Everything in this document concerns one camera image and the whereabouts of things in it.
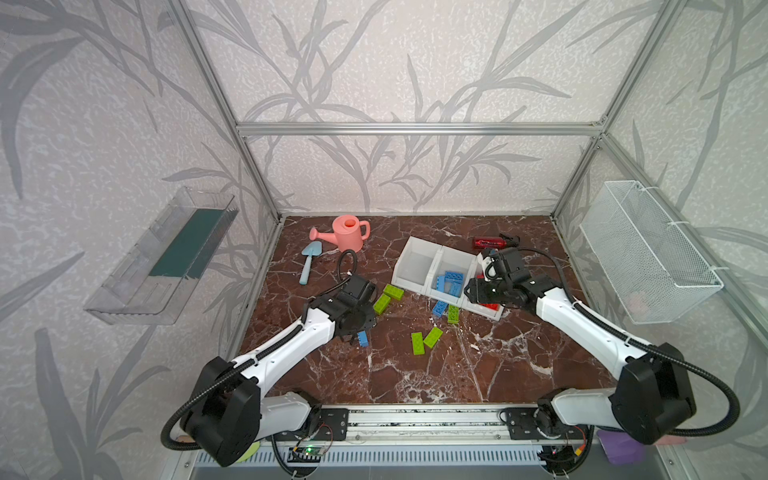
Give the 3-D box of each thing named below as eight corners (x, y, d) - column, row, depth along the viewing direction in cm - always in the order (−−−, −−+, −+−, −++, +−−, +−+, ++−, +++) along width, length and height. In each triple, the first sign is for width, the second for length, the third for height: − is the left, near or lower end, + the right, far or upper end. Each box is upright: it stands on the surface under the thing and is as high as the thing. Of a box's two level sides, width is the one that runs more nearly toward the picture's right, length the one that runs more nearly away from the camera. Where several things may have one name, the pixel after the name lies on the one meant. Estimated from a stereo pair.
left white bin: (392, 287, 102) (391, 275, 96) (408, 249, 112) (408, 235, 106) (425, 297, 99) (426, 285, 93) (438, 257, 110) (441, 244, 104)
